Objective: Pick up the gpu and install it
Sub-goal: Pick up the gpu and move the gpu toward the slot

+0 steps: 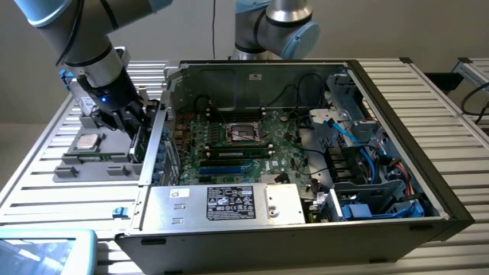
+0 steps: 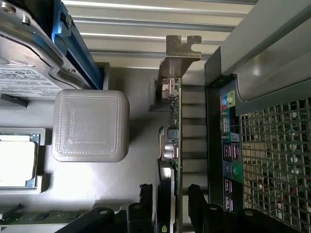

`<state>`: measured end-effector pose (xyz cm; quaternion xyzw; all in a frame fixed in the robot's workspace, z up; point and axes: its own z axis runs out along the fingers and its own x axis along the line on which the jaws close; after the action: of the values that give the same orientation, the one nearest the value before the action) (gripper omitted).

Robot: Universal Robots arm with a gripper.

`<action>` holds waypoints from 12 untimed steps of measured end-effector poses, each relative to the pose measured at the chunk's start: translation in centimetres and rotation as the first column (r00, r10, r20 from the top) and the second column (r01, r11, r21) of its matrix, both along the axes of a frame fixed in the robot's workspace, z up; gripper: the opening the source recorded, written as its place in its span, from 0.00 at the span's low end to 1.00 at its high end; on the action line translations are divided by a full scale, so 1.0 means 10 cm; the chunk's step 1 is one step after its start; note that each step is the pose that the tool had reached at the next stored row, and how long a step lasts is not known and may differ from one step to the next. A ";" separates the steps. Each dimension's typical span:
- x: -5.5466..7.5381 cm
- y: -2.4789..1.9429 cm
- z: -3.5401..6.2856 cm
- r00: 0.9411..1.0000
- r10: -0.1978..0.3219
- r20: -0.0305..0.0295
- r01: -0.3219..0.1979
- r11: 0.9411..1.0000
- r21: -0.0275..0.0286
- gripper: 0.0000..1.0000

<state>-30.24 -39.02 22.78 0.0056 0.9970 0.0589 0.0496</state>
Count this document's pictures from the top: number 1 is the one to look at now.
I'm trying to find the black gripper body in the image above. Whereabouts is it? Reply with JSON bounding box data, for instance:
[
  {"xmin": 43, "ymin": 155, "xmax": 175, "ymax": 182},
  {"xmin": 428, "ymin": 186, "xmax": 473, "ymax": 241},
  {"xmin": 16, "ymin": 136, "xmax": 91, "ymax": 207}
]
[{"xmin": 80, "ymin": 67, "xmax": 151, "ymax": 127}]

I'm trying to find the green graphics card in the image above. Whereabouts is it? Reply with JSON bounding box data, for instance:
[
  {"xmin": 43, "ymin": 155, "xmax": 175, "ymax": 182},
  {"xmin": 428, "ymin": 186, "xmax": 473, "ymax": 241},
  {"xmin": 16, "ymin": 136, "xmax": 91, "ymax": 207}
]
[{"xmin": 127, "ymin": 123, "xmax": 155, "ymax": 164}]

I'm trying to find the silver hard disk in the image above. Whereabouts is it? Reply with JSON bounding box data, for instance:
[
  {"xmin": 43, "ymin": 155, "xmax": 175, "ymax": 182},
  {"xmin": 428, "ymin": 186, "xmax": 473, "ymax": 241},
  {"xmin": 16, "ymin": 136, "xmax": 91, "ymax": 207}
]
[{"xmin": 67, "ymin": 78, "xmax": 99, "ymax": 119}]

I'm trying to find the silver CPU chip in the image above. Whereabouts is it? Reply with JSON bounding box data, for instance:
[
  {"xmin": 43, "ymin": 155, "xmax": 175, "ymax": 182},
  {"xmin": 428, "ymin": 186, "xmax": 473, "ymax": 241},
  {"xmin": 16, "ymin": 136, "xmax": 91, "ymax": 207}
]
[{"xmin": 73, "ymin": 133, "xmax": 107, "ymax": 152}]

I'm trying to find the green RAM stick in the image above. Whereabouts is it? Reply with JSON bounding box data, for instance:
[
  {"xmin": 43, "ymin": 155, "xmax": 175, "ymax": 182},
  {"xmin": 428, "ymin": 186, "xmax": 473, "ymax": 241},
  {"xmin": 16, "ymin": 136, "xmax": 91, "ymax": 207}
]
[{"xmin": 61, "ymin": 152, "xmax": 128, "ymax": 162}]

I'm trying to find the grey parts rack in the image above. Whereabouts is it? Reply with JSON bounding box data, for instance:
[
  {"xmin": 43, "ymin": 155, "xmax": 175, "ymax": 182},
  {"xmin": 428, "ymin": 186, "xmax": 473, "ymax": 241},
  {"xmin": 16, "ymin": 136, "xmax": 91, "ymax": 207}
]
[{"xmin": 51, "ymin": 113, "xmax": 155, "ymax": 183}]

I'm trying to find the CPU socket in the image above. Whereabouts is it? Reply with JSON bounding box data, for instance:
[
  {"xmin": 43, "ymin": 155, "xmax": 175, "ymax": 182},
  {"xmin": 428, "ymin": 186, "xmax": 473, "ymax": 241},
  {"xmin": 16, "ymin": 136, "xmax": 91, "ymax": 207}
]
[{"xmin": 224, "ymin": 121, "xmax": 267, "ymax": 143}]

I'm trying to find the black expansion slot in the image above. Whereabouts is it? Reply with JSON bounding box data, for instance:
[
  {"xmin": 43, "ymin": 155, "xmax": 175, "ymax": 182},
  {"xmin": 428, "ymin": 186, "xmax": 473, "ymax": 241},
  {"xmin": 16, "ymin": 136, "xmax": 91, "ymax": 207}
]
[{"xmin": 199, "ymin": 159, "xmax": 255, "ymax": 168}]

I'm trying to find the installed RAM stick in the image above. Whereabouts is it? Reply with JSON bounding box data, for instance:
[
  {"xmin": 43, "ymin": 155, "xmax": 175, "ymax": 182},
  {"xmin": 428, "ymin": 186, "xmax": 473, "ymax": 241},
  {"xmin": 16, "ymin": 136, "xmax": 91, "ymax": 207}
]
[{"xmin": 205, "ymin": 150, "xmax": 273, "ymax": 159}]

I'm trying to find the blue expansion slot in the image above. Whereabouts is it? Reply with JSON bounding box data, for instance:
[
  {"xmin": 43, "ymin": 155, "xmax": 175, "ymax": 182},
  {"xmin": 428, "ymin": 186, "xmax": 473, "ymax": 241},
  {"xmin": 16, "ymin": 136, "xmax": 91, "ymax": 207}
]
[{"xmin": 199, "ymin": 165, "xmax": 251, "ymax": 175}]

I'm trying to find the green motherboard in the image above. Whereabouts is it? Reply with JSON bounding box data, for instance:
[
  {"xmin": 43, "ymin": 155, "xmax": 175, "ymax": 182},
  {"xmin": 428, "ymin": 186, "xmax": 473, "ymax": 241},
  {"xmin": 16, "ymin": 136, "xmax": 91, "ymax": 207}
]
[{"xmin": 171, "ymin": 109, "xmax": 319, "ymax": 186}]

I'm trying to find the silver power supply unit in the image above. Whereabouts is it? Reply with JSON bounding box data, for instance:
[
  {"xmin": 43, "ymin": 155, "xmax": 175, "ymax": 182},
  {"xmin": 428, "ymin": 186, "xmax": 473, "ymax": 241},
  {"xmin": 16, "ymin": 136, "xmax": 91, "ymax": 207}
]
[{"xmin": 137, "ymin": 183, "xmax": 308, "ymax": 230}]

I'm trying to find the silver chipset heat sink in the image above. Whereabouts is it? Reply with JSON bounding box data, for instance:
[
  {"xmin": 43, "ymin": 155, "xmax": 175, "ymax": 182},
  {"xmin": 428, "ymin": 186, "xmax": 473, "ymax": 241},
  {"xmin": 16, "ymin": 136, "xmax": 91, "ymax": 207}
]
[{"xmin": 261, "ymin": 174, "xmax": 293, "ymax": 184}]

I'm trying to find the teal teach pendant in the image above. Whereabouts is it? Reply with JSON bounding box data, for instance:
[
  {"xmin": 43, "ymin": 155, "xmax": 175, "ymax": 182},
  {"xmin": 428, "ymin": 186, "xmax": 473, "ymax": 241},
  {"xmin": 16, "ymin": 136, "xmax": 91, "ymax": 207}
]
[{"xmin": 0, "ymin": 228, "xmax": 99, "ymax": 275}]

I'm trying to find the grey metal disk bay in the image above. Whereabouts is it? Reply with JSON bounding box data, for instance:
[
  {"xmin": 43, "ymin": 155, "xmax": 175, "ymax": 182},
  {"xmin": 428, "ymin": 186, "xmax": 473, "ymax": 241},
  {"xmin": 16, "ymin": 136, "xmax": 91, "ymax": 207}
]
[{"xmin": 324, "ymin": 73, "xmax": 384, "ymax": 136}]

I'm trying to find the open black PC case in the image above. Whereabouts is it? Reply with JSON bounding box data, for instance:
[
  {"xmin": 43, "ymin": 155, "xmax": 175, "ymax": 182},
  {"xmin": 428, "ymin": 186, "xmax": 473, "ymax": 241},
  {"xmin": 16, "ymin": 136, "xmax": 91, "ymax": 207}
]
[{"xmin": 113, "ymin": 58, "xmax": 476, "ymax": 272}]

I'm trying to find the black case fan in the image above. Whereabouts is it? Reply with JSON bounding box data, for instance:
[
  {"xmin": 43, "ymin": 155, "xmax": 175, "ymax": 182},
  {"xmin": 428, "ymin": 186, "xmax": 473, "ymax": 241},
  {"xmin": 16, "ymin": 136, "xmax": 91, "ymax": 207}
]
[{"xmin": 327, "ymin": 145, "xmax": 384, "ymax": 184}]

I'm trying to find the blue drive caddy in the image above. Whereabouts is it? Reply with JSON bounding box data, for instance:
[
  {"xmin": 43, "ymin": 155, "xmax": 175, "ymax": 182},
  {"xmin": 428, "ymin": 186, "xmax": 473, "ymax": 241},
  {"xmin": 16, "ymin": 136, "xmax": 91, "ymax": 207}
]
[{"xmin": 340, "ymin": 195, "xmax": 426, "ymax": 222}]

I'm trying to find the blue plastic bracket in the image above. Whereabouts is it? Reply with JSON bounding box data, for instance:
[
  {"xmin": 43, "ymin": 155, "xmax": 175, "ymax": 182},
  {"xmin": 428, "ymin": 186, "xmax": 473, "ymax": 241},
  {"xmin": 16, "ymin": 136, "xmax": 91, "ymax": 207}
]
[{"xmin": 59, "ymin": 69, "xmax": 75, "ymax": 92}]

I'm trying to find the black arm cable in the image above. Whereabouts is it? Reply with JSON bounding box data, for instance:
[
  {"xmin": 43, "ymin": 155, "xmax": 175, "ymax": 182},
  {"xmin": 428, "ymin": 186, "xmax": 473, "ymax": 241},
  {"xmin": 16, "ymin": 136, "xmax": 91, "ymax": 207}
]
[{"xmin": 56, "ymin": 0, "xmax": 120, "ymax": 67}]

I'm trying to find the thin black hanging cable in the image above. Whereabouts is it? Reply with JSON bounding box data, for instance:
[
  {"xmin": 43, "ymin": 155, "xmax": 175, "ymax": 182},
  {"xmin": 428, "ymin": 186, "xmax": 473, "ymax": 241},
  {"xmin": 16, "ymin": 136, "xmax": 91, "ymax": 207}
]
[{"xmin": 211, "ymin": 0, "xmax": 217, "ymax": 59}]

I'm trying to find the black wire in case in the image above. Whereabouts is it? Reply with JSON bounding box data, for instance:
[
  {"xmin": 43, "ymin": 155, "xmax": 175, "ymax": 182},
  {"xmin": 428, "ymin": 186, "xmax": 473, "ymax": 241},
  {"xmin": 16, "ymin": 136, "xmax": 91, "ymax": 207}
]
[{"xmin": 268, "ymin": 72, "xmax": 325, "ymax": 111}]

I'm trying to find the blue SATA wire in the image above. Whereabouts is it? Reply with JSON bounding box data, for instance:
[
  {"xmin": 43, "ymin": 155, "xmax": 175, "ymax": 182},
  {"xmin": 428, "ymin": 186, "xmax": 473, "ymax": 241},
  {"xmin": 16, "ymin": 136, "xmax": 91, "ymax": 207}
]
[{"xmin": 324, "ymin": 120, "xmax": 361, "ymax": 147}]

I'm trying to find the coloured power wire bundle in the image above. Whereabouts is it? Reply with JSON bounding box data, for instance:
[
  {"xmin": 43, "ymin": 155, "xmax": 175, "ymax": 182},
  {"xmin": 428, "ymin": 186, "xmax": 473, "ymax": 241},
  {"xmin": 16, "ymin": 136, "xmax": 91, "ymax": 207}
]
[{"xmin": 383, "ymin": 158, "xmax": 414, "ymax": 198}]

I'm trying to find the thick black looped cable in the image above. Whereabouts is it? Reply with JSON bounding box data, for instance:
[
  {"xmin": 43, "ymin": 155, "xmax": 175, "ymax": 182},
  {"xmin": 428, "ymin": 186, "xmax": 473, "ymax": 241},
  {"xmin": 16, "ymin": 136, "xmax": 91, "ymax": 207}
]
[{"xmin": 461, "ymin": 81, "xmax": 489, "ymax": 125}]

